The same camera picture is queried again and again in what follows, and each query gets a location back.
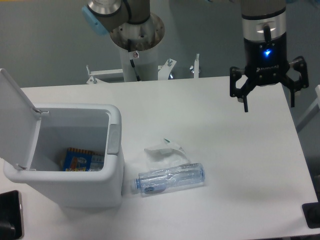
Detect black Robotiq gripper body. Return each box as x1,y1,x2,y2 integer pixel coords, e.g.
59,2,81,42
244,33,289,87

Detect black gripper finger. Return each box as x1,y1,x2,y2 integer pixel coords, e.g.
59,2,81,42
280,56,309,108
229,65,256,113

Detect clear plastic wrapper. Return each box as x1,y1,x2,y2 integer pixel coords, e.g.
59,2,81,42
144,138,192,171

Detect clear plastic bottle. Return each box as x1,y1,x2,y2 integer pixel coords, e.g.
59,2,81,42
130,163,206,195

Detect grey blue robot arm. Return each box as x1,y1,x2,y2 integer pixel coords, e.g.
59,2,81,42
81,0,309,105

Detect white plastic trash can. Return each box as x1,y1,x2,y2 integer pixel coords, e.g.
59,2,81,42
0,104,124,208

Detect white trash can lid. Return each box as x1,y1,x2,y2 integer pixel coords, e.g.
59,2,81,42
0,68,41,170

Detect black device right corner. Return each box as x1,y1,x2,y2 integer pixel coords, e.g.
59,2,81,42
302,202,320,229

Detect black device corner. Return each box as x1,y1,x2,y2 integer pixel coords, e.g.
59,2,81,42
302,202,320,229
0,190,24,240

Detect colourful snack package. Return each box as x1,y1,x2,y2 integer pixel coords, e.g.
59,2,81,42
62,147,105,172

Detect black device left corner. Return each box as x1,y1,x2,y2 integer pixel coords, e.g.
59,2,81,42
0,190,24,240

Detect white table bracket right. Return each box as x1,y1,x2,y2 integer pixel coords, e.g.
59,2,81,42
189,53,200,79

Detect white frame right edge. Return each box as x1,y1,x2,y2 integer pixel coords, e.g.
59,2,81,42
296,85,320,133

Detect white table bracket middle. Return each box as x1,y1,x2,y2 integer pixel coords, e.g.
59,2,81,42
158,58,177,81

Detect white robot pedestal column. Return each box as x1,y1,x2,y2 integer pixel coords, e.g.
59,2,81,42
110,13,165,82

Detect black cable on pedestal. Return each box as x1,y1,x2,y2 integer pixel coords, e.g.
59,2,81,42
127,38,141,82

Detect white table leg bracket left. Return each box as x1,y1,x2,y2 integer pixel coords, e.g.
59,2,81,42
86,64,124,85

